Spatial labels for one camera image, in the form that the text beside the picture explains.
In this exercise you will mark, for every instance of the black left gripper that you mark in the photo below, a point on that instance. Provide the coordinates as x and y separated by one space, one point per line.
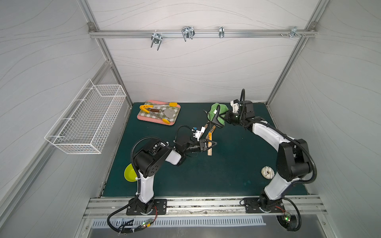
202 146

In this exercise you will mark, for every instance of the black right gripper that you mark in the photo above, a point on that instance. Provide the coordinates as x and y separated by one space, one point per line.
227 116

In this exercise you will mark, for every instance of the small sickle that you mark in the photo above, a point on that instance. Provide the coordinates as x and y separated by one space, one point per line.
212 131
205 114
209 152

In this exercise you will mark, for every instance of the green and black rag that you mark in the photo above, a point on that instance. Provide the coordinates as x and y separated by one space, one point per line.
216 115

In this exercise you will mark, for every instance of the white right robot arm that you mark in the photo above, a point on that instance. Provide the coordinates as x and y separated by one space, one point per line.
294 163

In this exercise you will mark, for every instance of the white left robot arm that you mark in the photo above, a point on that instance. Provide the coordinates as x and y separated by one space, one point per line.
150 153

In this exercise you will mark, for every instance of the pink plastic tray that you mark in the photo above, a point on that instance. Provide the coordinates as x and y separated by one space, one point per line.
159 112

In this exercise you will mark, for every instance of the green checkered cloth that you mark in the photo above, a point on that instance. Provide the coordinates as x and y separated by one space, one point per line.
160 112

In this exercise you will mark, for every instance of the white frosted donut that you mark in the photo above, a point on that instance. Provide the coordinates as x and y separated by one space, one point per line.
267 172

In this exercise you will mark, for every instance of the yellow-tipped steel tongs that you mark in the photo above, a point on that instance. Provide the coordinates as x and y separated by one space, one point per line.
171 105

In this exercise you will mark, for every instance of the lime green bowl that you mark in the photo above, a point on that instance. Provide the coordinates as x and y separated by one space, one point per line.
130 174

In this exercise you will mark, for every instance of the small metal hook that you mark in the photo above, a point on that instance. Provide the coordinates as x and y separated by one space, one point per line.
221 32

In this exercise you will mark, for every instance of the middle metal hook clamp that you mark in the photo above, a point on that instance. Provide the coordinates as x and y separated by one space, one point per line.
188 33

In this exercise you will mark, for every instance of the metal hook clamp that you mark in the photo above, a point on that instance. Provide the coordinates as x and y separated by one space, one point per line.
188 33
156 39

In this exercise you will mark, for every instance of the left metal hook clamp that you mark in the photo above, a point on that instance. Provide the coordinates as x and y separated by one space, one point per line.
156 39

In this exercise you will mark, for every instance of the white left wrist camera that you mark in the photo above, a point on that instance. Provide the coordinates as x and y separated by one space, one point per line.
198 133

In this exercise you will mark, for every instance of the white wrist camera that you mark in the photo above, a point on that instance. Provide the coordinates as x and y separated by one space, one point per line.
236 106
198 133

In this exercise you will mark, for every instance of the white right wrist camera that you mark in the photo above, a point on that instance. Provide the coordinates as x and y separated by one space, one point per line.
236 106

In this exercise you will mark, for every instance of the wooden-handled steel spatula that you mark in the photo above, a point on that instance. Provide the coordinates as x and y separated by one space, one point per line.
163 113

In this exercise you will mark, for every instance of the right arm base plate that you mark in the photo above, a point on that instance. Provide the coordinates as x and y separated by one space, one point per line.
256 205

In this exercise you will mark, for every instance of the right metal hook bracket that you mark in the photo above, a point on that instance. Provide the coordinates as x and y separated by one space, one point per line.
293 34

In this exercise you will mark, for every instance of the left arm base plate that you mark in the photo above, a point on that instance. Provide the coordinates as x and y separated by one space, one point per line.
153 207

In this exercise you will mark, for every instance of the white wire basket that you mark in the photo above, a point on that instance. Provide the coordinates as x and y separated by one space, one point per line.
85 125

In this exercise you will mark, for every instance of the aluminium top rail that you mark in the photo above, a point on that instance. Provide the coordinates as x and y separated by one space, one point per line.
141 34

